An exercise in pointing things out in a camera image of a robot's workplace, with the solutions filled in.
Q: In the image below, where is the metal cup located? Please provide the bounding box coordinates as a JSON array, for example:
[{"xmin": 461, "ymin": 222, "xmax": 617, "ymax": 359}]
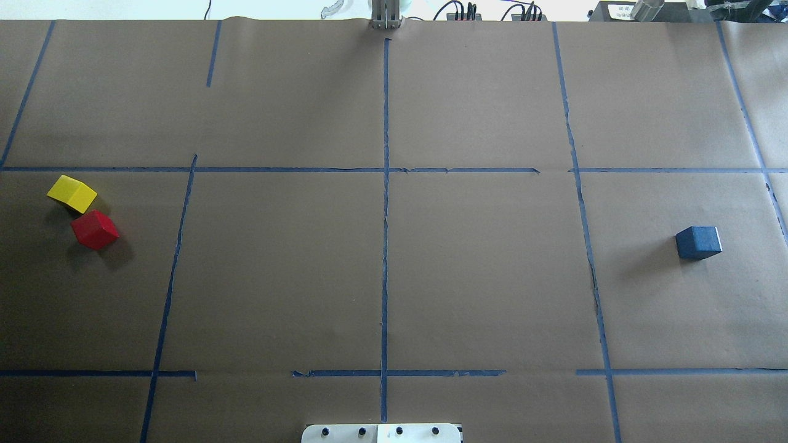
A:
[{"xmin": 630, "ymin": 0, "xmax": 665, "ymax": 23}]

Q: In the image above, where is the black box under cup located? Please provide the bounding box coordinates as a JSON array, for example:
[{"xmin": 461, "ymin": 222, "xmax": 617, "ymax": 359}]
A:
[{"xmin": 588, "ymin": 1, "xmax": 713, "ymax": 23}]

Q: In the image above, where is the yellow wooden cube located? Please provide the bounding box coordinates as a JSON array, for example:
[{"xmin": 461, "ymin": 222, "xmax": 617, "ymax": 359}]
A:
[{"xmin": 47, "ymin": 175, "xmax": 97, "ymax": 214}]

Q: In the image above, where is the aluminium frame post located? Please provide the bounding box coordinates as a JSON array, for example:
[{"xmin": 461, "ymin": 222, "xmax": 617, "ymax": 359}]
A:
[{"xmin": 369, "ymin": 0, "xmax": 402, "ymax": 29}]

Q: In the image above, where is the power strip with plugs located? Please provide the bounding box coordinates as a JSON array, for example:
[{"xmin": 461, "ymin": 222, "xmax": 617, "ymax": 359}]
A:
[{"xmin": 441, "ymin": 1, "xmax": 483, "ymax": 22}]

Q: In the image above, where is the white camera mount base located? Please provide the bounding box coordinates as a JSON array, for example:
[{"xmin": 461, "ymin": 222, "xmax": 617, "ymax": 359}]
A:
[{"xmin": 301, "ymin": 423, "xmax": 464, "ymax": 442}]

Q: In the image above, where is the red wooden cube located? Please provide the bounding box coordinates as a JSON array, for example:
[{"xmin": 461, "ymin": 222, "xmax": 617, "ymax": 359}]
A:
[{"xmin": 70, "ymin": 210, "xmax": 120, "ymax": 250}]

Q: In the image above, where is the blue wooden cube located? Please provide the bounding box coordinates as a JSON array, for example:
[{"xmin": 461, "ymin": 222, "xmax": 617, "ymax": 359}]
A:
[{"xmin": 675, "ymin": 225, "xmax": 723, "ymax": 261}]

